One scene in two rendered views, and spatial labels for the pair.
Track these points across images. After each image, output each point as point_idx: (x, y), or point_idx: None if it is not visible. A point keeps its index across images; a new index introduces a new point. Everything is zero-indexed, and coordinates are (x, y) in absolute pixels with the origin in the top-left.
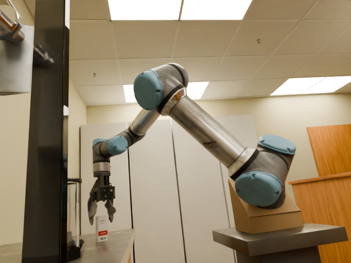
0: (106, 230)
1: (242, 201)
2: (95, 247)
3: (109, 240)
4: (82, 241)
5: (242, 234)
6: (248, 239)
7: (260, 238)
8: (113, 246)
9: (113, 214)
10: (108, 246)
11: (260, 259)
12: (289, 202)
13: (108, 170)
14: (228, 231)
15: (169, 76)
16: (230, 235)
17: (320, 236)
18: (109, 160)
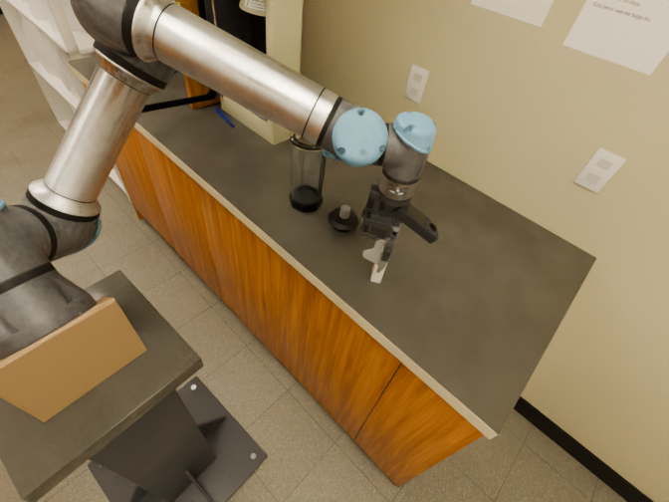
0: (373, 269)
1: (104, 298)
2: (330, 241)
3: (366, 281)
4: (332, 221)
5: (129, 309)
6: (117, 278)
7: (102, 280)
8: (305, 246)
9: (378, 266)
10: (317, 248)
11: None
12: None
13: (379, 189)
14: (159, 340)
15: None
16: (148, 303)
17: None
18: (388, 174)
